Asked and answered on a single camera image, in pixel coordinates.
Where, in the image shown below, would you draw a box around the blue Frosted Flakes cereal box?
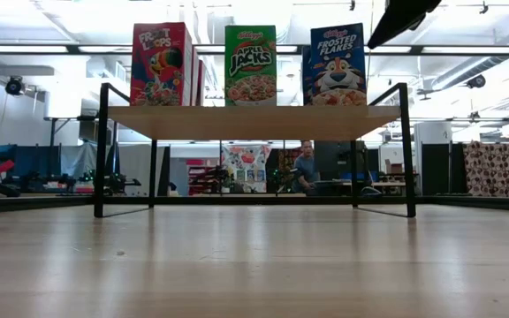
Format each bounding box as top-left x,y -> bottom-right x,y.
301,22 -> 368,107

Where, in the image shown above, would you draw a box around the green Apple Jacks cereal box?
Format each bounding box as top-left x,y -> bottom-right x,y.
224,24 -> 277,107

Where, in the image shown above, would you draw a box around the cardboard box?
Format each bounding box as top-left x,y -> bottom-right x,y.
384,158 -> 406,176

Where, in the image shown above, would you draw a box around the dark monitor screen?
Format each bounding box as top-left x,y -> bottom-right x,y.
314,140 -> 368,183

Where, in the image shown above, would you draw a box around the black panel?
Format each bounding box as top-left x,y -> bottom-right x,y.
421,143 -> 450,195

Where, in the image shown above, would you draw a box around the brown patterned curtain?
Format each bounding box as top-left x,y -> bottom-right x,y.
462,140 -> 509,198

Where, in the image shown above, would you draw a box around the person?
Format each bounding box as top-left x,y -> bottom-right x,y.
292,140 -> 323,195

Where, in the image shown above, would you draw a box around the colourful printed cloth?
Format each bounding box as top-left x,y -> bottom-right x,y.
221,144 -> 273,194

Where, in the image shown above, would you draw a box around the red storage rack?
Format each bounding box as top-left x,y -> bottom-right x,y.
186,158 -> 214,196

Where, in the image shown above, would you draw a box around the white partition panel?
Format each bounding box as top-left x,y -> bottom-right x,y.
117,143 -> 171,198

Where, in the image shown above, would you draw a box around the black background machine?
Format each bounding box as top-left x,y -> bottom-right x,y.
113,174 -> 143,195

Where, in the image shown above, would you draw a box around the blue tarp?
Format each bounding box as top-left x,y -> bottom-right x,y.
0,143 -> 99,182

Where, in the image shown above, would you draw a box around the black round ceiling camera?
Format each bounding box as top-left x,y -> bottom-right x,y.
465,73 -> 487,90
4,75 -> 26,97

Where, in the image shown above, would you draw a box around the black metal table frame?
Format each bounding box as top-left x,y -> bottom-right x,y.
0,193 -> 509,216

